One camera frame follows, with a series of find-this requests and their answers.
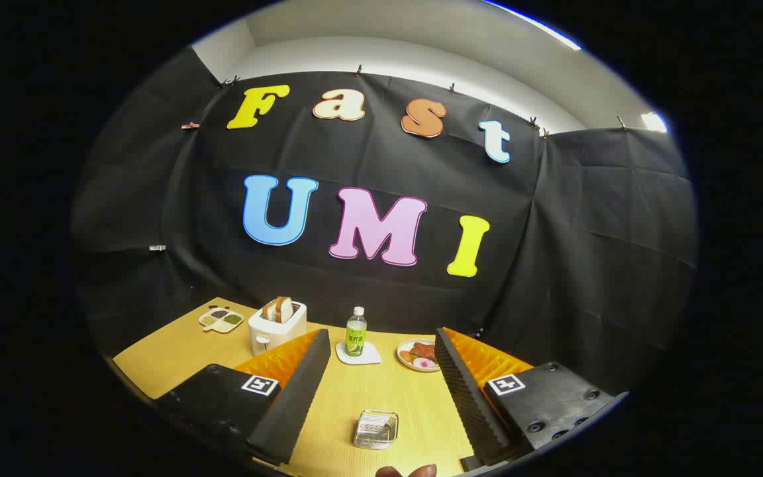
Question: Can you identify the metal wire basket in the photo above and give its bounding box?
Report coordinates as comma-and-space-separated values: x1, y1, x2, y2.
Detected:
353, 409, 399, 451

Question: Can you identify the white plate of food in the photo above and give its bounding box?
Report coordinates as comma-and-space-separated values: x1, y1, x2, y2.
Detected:
396, 339, 442, 373

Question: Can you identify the green label drink bottle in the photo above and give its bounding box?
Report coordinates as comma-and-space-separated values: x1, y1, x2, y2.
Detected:
344, 306, 368, 358

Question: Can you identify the white divided condiment dish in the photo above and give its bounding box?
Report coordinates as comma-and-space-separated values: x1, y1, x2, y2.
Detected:
198, 306, 244, 334

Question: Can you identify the white coaster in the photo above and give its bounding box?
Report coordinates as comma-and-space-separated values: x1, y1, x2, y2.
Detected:
335, 341, 382, 366

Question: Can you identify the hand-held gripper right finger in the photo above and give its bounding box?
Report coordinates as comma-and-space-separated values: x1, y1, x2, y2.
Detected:
434, 327, 629, 468

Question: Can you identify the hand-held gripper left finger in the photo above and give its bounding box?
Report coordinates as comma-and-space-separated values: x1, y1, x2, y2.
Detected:
153, 328, 332, 468

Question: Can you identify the white toaster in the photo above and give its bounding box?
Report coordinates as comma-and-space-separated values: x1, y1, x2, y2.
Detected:
248, 299, 308, 357

